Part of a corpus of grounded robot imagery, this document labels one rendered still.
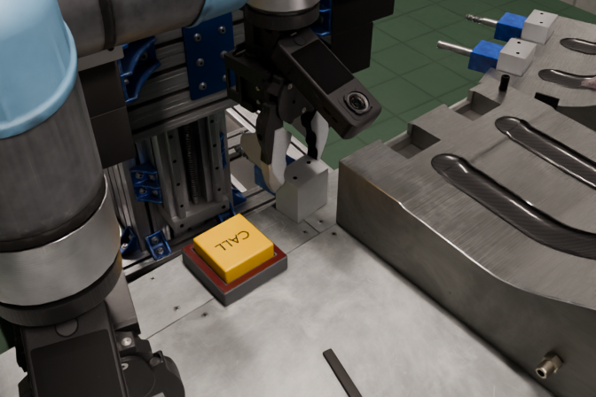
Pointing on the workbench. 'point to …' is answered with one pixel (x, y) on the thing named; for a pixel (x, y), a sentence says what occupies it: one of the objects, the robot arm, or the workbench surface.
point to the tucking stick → (341, 373)
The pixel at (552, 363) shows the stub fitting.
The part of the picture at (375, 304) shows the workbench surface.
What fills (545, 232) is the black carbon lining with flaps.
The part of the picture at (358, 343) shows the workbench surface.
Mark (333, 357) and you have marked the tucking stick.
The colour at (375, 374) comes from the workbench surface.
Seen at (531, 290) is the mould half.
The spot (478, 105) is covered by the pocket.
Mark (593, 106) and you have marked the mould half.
